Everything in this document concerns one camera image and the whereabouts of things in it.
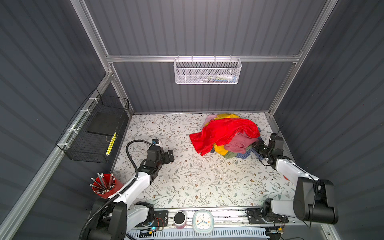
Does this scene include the olive green cloth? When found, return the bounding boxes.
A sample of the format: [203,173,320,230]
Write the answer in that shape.
[223,151,238,159]

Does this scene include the red cloth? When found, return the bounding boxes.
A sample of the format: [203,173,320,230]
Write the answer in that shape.
[189,118,261,156]

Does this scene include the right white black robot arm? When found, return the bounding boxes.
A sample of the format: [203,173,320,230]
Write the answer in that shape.
[252,134,339,225]

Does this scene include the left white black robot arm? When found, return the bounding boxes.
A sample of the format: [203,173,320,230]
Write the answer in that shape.
[79,140,175,240]

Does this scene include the blue checkered cloth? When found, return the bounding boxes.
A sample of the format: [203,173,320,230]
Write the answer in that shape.
[237,137,262,159]

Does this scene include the mauve pink cloth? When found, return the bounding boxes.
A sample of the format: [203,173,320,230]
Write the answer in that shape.
[224,133,261,154]

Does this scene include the yellow cloth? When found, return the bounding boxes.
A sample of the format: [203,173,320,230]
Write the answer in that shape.
[211,114,239,156]

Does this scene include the light pink cloth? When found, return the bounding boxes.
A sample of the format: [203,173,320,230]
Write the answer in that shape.
[203,115,217,127]

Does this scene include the floral table mat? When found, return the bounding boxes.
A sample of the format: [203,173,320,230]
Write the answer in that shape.
[113,114,295,208]

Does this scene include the yellow marker pen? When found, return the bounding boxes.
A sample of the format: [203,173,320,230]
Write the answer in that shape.
[106,132,118,156]

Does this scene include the red pen cup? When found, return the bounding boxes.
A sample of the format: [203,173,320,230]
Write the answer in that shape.
[90,173,124,199]

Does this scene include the black pad in basket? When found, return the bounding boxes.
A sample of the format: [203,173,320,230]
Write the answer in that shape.
[87,112,121,137]

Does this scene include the black round speaker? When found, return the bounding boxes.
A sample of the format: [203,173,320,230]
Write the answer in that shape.
[174,211,187,229]

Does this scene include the white analog clock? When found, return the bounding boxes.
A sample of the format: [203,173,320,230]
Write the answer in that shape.
[192,210,215,234]

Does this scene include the items in white basket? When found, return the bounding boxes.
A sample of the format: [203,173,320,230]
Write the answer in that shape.
[200,75,239,84]

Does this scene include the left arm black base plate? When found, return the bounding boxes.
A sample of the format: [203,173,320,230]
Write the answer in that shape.
[136,211,169,228]

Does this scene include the black wire wall basket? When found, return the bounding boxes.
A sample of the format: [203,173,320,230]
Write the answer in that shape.
[57,90,130,164]

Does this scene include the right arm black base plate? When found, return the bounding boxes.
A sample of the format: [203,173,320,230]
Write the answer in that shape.
[245,208,289,225]

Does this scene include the black corrugated cable hose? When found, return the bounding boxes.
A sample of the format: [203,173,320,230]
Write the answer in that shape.
[78,139,157,240]

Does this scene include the white wire wall basket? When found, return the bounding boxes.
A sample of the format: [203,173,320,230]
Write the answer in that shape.
[173,58,242,85]

